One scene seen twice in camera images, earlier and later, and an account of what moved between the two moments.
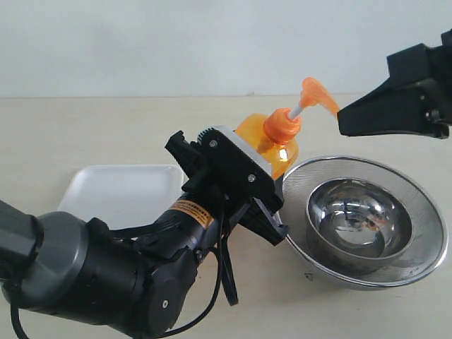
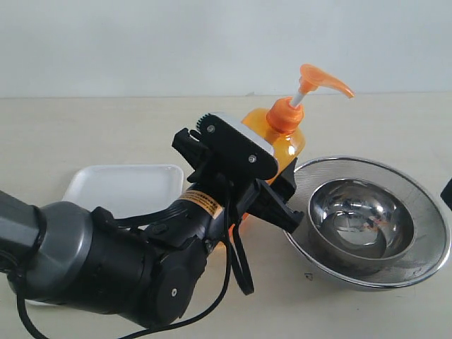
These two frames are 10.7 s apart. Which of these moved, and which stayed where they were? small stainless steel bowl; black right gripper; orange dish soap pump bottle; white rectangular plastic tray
Moved: black right gripper; orange dish soap pump bottle
Stayed: small stainless steel bowl; white rectangular plastic tray
